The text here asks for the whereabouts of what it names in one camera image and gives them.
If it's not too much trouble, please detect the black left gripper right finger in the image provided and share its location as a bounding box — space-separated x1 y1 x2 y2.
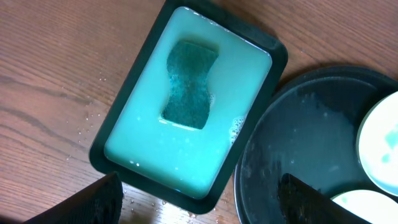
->
277 173 367 224

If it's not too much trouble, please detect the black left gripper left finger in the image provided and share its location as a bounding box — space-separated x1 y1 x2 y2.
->
24 172 123 224

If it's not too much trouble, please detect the mint plate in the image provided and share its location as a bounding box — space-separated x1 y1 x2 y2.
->
331 190 397 224
356 92 397 196

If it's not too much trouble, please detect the green scouring sponge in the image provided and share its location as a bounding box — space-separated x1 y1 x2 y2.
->
162 40 218 129

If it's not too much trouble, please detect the round black serving tray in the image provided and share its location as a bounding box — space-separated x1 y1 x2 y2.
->
234 66 397 223

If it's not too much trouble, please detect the black rectangular soapy water tray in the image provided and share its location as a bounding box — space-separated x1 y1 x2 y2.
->
89 1 288 214

